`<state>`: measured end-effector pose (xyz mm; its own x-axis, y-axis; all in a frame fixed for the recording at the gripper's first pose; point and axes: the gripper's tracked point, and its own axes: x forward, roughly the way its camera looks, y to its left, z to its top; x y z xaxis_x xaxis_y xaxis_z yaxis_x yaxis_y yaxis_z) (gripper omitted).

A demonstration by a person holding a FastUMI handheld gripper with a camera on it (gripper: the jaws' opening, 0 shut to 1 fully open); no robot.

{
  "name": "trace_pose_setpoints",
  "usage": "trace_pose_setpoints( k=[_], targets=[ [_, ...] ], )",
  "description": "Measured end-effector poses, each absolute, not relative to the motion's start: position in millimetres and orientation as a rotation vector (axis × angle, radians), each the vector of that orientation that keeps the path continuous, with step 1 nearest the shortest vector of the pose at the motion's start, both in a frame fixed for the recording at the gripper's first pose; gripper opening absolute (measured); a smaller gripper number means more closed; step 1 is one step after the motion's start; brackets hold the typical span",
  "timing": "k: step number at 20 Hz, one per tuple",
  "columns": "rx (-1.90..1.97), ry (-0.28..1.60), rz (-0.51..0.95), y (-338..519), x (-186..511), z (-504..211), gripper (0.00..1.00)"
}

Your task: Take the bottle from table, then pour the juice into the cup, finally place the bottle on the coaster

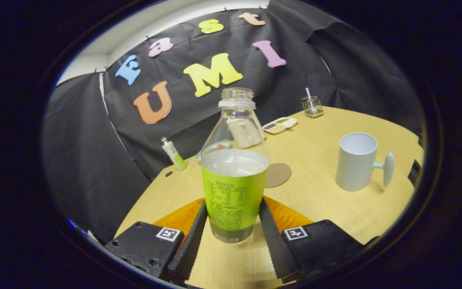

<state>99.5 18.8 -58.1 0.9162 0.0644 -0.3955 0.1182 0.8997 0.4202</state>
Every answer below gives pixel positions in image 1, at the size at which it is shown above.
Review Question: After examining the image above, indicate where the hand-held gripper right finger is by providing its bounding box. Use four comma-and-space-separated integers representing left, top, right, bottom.
258, 196, 366, 283

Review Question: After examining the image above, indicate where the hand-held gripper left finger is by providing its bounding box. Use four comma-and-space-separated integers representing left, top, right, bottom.
105, 198, 208, 281

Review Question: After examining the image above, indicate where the clear juice bottle green label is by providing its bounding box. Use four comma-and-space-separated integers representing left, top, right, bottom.
200, 88, 270, 244

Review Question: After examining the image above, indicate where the round brown coaster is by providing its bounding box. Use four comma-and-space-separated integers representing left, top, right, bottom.
265, 163, 292, 188

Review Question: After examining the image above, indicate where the white cup with handle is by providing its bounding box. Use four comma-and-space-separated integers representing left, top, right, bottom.
335, 132, 395, 192

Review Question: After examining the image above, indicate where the small white green bottle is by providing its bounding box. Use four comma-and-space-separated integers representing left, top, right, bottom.
161, 137, 188, 171

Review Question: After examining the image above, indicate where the wooden table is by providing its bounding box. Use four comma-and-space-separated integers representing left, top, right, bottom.
115, 106, 424, 289

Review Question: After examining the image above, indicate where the pale green plate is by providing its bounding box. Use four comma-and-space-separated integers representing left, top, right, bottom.
196, 140, 231, 163

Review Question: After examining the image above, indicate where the white toaster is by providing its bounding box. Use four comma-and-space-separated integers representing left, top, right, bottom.
229, 114, 266, 149

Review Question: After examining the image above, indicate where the white divided snack tray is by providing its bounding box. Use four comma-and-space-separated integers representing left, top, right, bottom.
262, 117, 298, 134

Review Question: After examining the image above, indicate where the black table clamp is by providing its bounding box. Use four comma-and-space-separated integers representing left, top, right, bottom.
407, 160, 421, 188

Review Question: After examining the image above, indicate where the wire mesh holder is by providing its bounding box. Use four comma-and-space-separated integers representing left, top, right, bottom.
301, 96, 324, 118

